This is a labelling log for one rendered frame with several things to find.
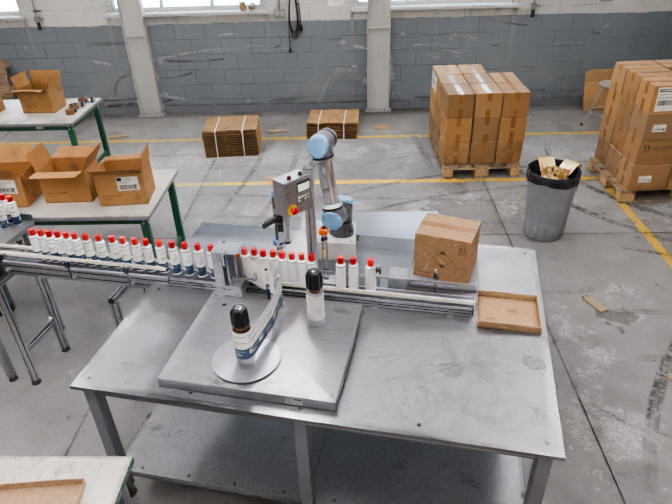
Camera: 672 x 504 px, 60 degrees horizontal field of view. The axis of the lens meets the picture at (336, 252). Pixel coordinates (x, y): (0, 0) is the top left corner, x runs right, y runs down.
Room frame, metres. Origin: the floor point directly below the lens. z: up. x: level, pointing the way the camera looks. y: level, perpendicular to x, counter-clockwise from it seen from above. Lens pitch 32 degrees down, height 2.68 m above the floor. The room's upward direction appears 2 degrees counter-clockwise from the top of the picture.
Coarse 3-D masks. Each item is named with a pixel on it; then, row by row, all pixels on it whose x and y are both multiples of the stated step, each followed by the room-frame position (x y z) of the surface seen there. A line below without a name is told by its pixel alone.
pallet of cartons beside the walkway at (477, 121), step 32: (480, 64) 6.71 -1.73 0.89; (448, 96) 5.64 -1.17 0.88; (480, 96) 5.64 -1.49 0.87; (512, 96) 5.64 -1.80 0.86; (448, 128) 5.64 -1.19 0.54; (480, 128) 5.64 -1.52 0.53; (512, 128) 5.62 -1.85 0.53; (448, 160) 5.64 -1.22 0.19; (480, 160) 5.63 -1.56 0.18; (512, 160) 5.63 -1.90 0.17
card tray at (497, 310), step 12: (480, 300) 2.39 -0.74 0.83; (492, 300) 2.38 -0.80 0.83; (504, 300) 2.38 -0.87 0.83; (516, 300) 2.38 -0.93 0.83; (528, 300) 2.37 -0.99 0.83; (480, 312) 2.29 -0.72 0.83; (492, 312) 2.28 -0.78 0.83; (504, 312) 2.28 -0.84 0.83; (516, 312) 2.28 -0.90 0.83; (528, 312) 2.27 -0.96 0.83; (480, 324) 2.18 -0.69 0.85; (492, 324) 2.17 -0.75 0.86; (504, 324) 2.15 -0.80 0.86; (516, 324) 2.14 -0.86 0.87; (528, 324) 2.18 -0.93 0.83; (540, 324) 2.15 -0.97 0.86
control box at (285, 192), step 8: (280, 176) 2.61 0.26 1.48; (296, 176) 2.60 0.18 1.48; (304, 176) 2.60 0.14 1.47; (280, 184) 2.54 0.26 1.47; (288, 184) 2.53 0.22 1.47; (296, 184) 2.56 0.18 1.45; (280, 192) 2.54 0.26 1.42; (288, 192) 2.52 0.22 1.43; (296, 192) 2.56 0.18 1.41; (304, 192) 2.59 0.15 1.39; (280, 200) 2.54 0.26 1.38; (288, 200) 2.52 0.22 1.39; (296, 200) 2.55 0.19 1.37; (280, 208) 2.55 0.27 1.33; (288, 208) 2.52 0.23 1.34; (304, 208) 2.59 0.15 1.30; (288, 216) 2.52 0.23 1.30
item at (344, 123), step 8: (312, 112) 7.29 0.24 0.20; (320, 112) 7.28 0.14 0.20; (328, 112) 7.26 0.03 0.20; (336, 112) 7.25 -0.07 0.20; (344, 112) 7.25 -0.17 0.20; (352, 112) 7.23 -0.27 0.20; (312, 120) 6.99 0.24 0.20; (320, 120) 6.98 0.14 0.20; (328, 120) 6.97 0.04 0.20; (336, 120) 6.96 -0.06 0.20; (344, 120) 6.94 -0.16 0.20; (352, 120) 6.94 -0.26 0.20; (312, 128) 6.88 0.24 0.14; (320, 128) 6.87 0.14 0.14; (336, 128) 6.85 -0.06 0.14; (344, 128) 6.84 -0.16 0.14; (352, 128) 6.83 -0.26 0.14; (344, 136) 6.84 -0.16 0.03; (352, 136) 6.83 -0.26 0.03
